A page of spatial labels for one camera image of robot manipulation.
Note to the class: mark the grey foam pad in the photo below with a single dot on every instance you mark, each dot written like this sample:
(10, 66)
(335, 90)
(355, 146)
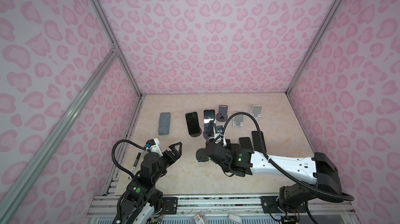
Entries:
(164, 123)

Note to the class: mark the white rear right stand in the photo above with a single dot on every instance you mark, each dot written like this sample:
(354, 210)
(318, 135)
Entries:
(256, 111)

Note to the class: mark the black left rear stand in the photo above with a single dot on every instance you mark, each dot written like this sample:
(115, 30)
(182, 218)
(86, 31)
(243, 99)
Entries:
(196, 133)

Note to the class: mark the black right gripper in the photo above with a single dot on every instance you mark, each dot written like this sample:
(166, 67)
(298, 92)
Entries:
(205, 155)

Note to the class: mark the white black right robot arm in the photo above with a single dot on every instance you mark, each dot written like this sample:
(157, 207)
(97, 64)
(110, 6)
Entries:
(314, 177)

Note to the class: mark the white folding phone stand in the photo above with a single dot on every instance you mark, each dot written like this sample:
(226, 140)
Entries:
(238, 119)

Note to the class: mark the grey round stand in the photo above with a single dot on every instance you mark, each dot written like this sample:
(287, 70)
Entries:
(222, 115)
(208, 135)

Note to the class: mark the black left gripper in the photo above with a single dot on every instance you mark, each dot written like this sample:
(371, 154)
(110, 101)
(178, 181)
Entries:
(172, 159)

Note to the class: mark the black marker pen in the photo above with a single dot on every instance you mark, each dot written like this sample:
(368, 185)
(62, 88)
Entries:
(136, 161)

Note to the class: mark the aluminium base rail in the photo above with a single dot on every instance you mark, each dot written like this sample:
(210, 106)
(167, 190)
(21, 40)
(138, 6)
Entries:
(250, 209)

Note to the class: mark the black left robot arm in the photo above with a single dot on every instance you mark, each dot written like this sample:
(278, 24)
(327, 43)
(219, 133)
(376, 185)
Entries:
(141, 199)

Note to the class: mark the purple-edged phone with glare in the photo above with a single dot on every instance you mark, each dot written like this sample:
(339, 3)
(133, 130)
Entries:
(209, 121)

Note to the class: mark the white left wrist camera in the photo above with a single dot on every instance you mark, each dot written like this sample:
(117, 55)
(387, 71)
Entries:
(152, 146)

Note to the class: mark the green-edged black phone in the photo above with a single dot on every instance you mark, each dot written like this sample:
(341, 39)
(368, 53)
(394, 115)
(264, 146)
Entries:
(246, 143)

